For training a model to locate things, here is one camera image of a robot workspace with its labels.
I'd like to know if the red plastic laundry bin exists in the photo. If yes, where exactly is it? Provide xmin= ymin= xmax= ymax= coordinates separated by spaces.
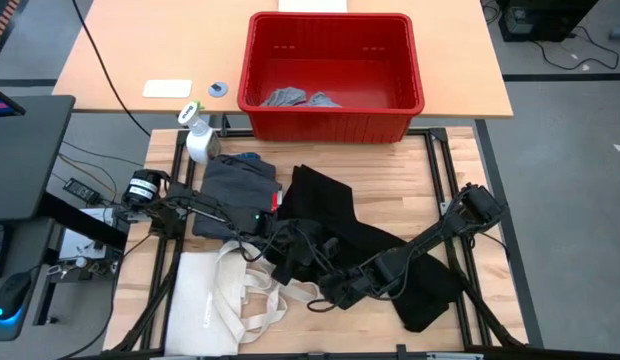
xmin=237 ymin=12 xmax=426 ymax=145

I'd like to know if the black computer mouse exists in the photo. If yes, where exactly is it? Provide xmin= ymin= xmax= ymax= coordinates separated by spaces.
xmin=0 ymin=272 xmax=34 ymax=321

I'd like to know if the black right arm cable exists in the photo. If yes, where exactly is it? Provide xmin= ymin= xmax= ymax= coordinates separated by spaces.
xmin=306 ymin=294 xmax=344 ymax=314

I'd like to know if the black floor cable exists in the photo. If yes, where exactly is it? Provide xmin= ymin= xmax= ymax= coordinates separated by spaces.
xmin=532 ymin=24 xmax=620 ymax=71

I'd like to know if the black power adapter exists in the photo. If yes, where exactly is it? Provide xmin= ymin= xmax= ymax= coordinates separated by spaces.
xmin=63 ymin=178 xmax=99 ymax=204

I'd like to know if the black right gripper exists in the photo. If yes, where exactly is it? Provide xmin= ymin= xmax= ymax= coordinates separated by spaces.
xmin=317 ymin=258 xmax=392 ymax=311

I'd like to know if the dark grey garment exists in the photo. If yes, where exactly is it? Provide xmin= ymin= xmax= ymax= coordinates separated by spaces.
xmin=192 ymin=153 xmax=284 ymax=242

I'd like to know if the light orange desk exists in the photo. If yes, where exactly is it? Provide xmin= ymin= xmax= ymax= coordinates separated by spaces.
xmin=53 ymin=0 xmax=515 ymax=120

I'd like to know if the black computer case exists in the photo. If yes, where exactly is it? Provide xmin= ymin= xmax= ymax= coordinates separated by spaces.
xmin=497 ymin=0 xmax=601 ymax=44

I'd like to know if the dark grey flat panel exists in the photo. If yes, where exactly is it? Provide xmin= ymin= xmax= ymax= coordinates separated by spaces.
xmin=0 ymin=94 xmax=76 ymax=224

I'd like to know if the white rectangular pad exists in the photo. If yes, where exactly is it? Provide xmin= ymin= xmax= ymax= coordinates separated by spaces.
xmin=142 ymin=79 xmax=194 ymax=99

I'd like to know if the computer monitor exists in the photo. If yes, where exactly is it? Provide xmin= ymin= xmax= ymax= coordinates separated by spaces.
xmin=0 ymin=84 xmax=27 ymax=119

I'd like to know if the grey workstation desk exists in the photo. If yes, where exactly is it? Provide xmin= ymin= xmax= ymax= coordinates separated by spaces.
xmin=0 ymin=219 xmax=59 ymax=346

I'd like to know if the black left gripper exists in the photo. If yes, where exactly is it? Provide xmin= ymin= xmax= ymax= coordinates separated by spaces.
xmin=266 ymin=218 xmax=342 ymax=282

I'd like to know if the orange black striped strip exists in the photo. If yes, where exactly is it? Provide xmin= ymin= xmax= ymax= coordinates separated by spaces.
xmin=0 ymin=0 xmax=22 ymax=54

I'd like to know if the black aluminium rig frame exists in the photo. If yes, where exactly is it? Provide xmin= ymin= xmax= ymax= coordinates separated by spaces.
xmin=109 ymin=127 xmax=534 ymax=360

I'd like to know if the white canvas tote bag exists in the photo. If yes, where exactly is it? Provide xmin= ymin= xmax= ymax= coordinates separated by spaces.
xmin=163 ymin=239 xmax=322 ymax=357

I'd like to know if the black garment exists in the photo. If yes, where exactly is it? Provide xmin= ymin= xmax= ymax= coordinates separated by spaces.
xmin=269 ymin=163 xmax=465 ymax=335

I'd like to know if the white spray bottle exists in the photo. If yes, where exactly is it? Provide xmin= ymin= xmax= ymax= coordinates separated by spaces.
xmin=177 ymin=99 xmax=223 ymax=166

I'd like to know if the small light grey cloth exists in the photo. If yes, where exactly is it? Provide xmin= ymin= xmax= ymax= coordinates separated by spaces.
xmin=305 ymin=91 xmax=344 ymax=109
xmin=261 ymin=86 xmax=309 ymax=108

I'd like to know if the long black desk cable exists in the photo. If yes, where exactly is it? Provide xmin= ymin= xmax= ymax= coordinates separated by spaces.
xmin=71 ymin=0 xmax=152 ymax=138

